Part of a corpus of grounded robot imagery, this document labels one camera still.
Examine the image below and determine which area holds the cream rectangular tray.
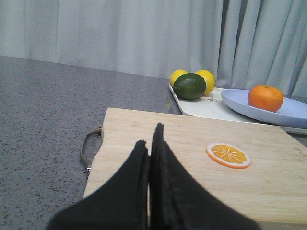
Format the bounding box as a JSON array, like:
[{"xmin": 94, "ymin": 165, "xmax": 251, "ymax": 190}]
[{"xmin": 169, "ymin": 86, "xmax": 307, "ymax": 135}]

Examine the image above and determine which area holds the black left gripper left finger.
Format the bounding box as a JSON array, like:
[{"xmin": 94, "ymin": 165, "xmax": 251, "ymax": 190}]
[{"xmin": 47, "ymin": 140, "xmax": 150, "ymax": 230}]

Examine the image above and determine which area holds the wooden cutting board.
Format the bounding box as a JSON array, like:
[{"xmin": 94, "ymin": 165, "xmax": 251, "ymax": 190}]
[{"xmin": 84, "ymin": 108, "xmax": 307, "ymax": 230}]

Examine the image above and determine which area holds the green lime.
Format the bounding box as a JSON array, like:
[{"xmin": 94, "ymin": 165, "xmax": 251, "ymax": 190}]
[{"xmin": 173, "ymin": 73, "xmax": 207, "ymax": 101}]

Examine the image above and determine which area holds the orange slice piece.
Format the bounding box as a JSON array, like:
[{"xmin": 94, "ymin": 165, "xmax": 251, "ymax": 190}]
[{"xmin": 206, "ymin": 142, "xmax": 251, "ymax": 169}]

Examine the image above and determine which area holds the metal cutting board handle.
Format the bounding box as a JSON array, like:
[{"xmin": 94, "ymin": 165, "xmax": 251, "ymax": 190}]
[{"xmin": 79, "ymin": 127, "xmax": 103, "ymax": 177}]

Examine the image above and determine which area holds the light blue round plate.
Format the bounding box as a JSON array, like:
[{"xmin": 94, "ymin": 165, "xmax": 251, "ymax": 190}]
[{"xmin": 221, "ymin": 89, "xmax": 307, "ymax": 128}]

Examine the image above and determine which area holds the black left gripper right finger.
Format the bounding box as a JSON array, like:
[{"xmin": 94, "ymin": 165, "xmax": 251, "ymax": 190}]
[{"xmin": 149, "ymin": 123, "xmax": 260, "ymax": 230}]

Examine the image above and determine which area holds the whole orange fruit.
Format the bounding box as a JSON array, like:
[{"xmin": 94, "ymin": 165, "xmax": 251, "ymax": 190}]
[{"xmin": 248, "ymin": 85, "xmax": 284, "ymax": 112}]

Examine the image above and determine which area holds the grey curtain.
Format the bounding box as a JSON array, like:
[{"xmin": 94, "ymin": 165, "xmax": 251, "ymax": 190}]
[{"xmin": 0, "ymin": 0, "xmax": 307, "ymax": 97}]

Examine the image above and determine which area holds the yellow lemon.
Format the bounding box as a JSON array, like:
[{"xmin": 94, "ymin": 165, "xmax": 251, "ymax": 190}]
[
  {"xmin": 170, "ymin": 69, "xmax": 188, "ymax": 87},
  {"xmin": 196, "ymin": 70, "xmax": 215, "ymax": 96}
]

